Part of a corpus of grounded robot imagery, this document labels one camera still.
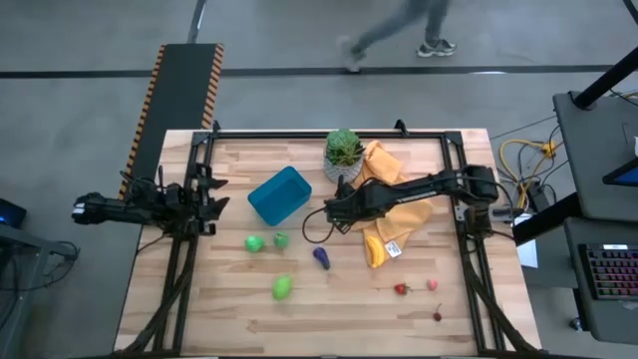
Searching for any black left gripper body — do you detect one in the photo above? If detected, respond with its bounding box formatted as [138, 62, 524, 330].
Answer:
[186, 163, 216, 236]

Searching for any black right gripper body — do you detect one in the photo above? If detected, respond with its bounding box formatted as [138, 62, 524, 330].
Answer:
[323, 181, 373, 225]

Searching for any purple toy eggplant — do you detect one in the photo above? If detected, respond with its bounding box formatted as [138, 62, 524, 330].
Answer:
[312, 245, 332, 271]

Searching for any yellow toy banana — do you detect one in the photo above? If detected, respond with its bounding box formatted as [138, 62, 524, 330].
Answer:
[365, 233, 387, 269]

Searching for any blue plastic tupperware container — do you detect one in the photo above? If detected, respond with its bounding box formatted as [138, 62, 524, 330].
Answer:
[247, 166, 313, 227]

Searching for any succulent in patterned white pot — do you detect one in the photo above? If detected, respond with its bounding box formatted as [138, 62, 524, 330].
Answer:
[322, 128, 366, 184]

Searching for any yellow waffle cloth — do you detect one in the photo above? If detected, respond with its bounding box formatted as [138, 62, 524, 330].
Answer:
[351, 140, 434, 269]

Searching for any light green toy lemon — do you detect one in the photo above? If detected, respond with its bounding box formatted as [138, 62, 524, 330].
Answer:
[271, 273, 294, 302]

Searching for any black ramp with striped edges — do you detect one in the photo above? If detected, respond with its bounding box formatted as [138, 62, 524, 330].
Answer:
[118, 43, 225, 200]

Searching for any white paper sheet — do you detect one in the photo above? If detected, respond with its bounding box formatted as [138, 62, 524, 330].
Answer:
[514, 212, 540, 269]

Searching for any black power strip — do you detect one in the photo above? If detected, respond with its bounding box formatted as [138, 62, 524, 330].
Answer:
[527, 181, 552, 213]

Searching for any black device with blue light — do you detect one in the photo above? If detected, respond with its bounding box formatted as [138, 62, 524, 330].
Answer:
[0, 197, 29, 229]

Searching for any black desk beam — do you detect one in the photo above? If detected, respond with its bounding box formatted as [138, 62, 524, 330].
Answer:
[511, 192, 582, 246]

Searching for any person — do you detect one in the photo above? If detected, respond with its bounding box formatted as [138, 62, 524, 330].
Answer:
[337, 0, 458, 75]

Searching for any dark grey desk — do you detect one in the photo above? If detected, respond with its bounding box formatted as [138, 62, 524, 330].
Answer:
[551, 91, 638, 223]

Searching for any grey keyboard desk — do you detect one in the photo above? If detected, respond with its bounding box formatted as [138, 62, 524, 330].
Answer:
[562, 216, 638, 346]

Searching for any backlit black keyboard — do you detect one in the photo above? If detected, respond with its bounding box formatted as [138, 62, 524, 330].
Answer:
[577, 242, 638, 301]

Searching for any dark tablet screen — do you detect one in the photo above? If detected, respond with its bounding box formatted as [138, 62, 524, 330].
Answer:
[601, 158, 638, 188]

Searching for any black diagonal pole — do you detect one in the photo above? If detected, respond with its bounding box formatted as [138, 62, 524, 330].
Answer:
[571, 46, 638, 110]

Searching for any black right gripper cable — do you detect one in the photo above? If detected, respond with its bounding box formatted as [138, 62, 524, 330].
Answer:
[301, 206, 336, 245]

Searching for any yellow power cable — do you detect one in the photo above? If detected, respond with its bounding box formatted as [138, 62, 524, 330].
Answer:
[498, 138, 557, 210]

